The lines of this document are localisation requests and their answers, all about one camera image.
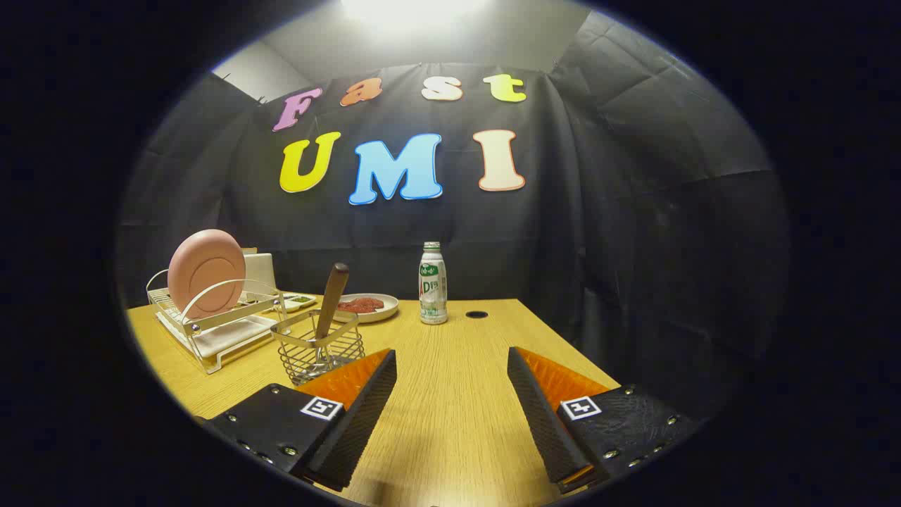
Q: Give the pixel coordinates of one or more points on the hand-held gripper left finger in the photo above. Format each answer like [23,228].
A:
[359,422]

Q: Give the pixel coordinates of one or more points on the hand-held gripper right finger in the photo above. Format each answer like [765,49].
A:
[542,415]

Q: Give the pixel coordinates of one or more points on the pink plate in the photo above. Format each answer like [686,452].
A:
[204,271]

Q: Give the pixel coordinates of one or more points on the beige plate with meat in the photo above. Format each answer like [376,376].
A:
[388,308]

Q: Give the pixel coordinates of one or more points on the red meat piece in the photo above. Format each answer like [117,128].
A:
[369,301]
[355,308]

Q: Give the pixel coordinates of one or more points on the white divided bean tray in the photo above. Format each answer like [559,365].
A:
[299,301]

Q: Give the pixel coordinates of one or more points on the white drink bottle green cap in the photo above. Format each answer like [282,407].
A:
[433,289]

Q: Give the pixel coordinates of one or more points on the white toaster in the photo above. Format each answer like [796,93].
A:
[259,271]

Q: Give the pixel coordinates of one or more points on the black backdrop cloth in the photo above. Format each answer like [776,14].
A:
[598,211]

